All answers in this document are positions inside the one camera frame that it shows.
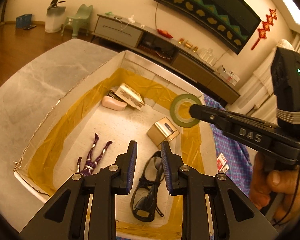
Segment dark leafy plant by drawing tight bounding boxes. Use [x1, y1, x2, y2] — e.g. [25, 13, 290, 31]
[47, 0, 66, 11]

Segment cream curtain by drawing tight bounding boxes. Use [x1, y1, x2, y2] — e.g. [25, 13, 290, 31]
[237, 31, 300, 122]

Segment metallic rectangular gadget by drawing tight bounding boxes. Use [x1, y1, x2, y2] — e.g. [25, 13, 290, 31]
[147, 117, 179, 146]

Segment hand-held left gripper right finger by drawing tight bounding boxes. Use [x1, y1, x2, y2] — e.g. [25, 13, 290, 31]
[161, 141, 279, 240]

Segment cluster of clear glass cups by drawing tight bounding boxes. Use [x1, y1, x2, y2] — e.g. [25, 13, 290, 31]
[199, 48, 217, 64]

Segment person's right hand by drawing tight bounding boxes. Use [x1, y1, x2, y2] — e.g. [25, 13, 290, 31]
[249, 152, 300, 225]

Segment thin black cable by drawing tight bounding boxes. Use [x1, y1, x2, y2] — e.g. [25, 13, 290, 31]
[271, 164, 300, 227]

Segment red dish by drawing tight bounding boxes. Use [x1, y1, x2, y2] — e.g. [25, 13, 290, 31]
[157, 29, 173, 39]

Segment blue plastic crate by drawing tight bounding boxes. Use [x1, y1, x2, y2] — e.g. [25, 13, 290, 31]
[16, 14, 33, 28]

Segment red and white pack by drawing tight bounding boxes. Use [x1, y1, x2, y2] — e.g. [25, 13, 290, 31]
[216, 152, 230, 173]

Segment green plastic chair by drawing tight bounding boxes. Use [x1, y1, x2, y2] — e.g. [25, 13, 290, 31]
[61, 4, 94, 37]

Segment green tape roll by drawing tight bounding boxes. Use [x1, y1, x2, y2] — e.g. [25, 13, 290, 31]
[169, 93, 203, 128]

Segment long grey TV cabinet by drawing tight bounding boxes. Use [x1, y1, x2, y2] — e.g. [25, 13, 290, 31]
[92, 13, 241, 105]

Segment wall television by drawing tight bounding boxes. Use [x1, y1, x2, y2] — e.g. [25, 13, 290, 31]
[152, 0, 262, 55]

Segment white planter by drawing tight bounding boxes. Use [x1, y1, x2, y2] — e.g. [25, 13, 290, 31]
[45, 6, 66, 33]

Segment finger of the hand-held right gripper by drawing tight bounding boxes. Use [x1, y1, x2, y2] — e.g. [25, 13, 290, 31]
[189, 103, 234, 136]

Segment white foam box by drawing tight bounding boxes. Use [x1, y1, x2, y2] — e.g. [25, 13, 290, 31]
[12, 50, 215, 240]

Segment black glasses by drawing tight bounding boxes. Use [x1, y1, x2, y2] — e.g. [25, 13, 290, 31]
[130, 151, 166, 222]

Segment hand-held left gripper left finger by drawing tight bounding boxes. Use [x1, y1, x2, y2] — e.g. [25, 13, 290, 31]
[20, 141, 138, 240]

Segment purple action figure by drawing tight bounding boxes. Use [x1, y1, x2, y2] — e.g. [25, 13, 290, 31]
[76, 133, 113, 178]

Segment red knot wall ornament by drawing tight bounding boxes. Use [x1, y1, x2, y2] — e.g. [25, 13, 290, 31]
[251, 8, 278, 51]

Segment blue plaid cloth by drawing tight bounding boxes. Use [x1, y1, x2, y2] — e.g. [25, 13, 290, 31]
[202, 94, 257, 207]

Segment white desk organizer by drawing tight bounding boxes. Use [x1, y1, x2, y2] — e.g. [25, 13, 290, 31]
[216, 65, 240, 86]

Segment white labelled carton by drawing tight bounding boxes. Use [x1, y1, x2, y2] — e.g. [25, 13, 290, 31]
[114, 83, 146, 111]

